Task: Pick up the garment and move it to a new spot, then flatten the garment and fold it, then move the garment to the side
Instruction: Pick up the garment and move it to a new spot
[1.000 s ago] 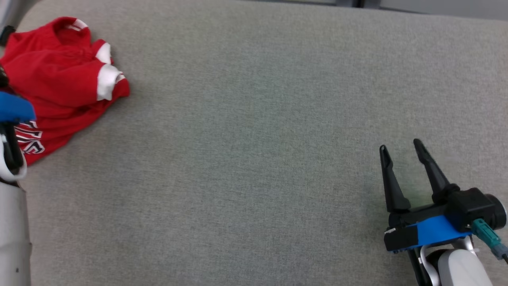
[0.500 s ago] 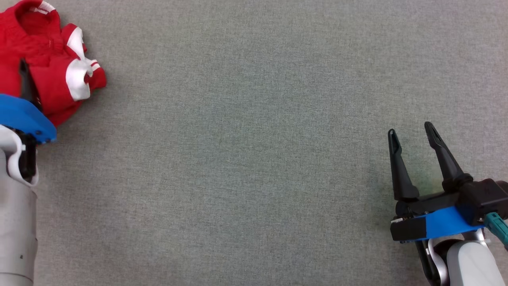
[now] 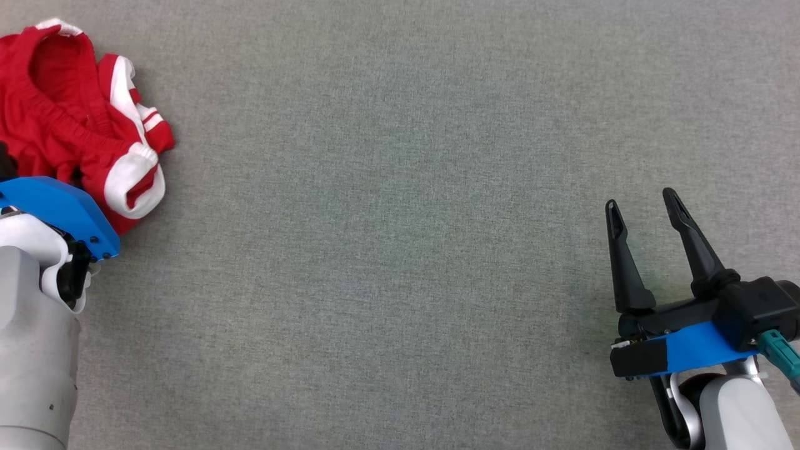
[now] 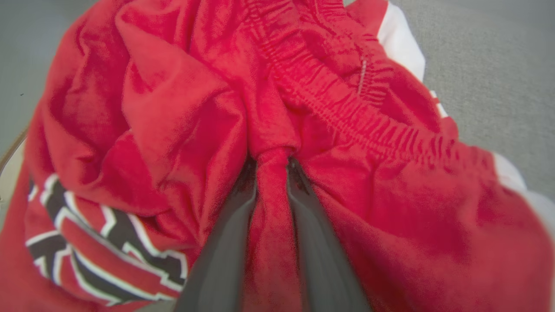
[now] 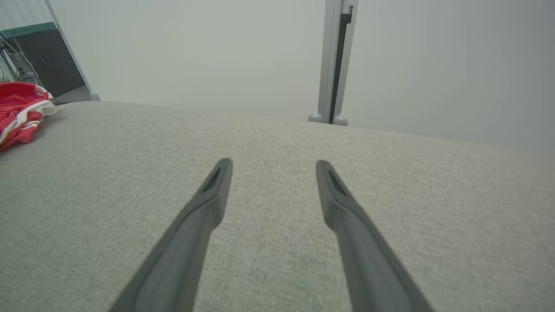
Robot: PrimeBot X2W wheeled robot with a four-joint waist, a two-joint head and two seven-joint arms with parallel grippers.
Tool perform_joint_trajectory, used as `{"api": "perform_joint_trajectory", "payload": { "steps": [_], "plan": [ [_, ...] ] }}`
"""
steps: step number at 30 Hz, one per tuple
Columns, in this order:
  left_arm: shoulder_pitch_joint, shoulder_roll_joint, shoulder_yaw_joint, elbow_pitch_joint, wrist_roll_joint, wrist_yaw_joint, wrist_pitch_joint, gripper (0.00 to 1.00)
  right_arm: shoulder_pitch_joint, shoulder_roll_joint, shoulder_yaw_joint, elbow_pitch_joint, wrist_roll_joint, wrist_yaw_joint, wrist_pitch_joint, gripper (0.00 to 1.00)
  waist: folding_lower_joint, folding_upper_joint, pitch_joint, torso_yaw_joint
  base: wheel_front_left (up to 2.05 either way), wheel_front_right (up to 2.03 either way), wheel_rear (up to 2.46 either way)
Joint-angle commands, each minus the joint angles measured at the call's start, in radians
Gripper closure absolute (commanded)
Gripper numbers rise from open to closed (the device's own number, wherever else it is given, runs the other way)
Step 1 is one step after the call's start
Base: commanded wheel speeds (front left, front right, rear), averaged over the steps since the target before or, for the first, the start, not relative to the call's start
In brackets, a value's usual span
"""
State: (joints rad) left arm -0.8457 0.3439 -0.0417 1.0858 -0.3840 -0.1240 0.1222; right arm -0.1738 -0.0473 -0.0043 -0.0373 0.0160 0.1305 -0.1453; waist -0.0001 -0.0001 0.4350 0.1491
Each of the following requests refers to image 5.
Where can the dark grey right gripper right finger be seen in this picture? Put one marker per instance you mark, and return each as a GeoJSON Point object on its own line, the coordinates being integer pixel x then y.
{"type": "Point", "coordinates": [364, 251]}

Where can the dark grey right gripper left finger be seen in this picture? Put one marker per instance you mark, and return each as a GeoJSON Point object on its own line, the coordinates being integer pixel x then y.
{"type": "Point", "coordinates": [186, 242]}

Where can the red white jersey shirt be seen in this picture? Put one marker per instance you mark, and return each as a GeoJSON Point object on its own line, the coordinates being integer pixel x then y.
{"type": "Point", "coordinates": [17, 112]}

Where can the dark cabinet with green top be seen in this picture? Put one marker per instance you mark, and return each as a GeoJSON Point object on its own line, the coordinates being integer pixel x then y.
{"type": "Point", "coordinates": [47, 69]}

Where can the grey metal partition post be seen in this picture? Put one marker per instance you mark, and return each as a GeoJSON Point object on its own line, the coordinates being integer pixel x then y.
{"type": "Point", "coordinates": [326, 65]}
{"type": "Point", "coordinates": [69, 47]}

